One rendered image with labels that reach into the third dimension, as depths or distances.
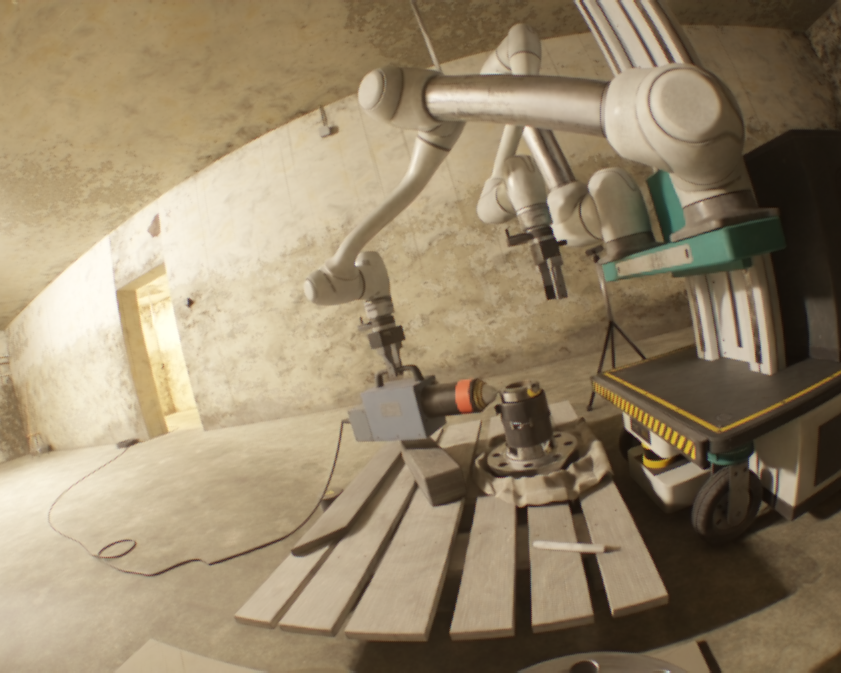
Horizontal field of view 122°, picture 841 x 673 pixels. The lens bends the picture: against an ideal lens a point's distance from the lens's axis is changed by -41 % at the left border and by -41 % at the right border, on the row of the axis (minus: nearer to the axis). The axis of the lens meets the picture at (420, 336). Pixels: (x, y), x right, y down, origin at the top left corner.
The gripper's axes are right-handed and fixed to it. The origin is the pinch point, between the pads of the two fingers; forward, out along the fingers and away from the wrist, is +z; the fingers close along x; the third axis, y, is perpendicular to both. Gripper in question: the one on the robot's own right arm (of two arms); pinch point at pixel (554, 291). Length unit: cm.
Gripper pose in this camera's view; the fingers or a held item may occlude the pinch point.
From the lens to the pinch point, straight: 106.2
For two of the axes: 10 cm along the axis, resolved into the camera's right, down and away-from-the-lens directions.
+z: 2.5, 9.7, 0.4
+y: 9.6, -2.4, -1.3
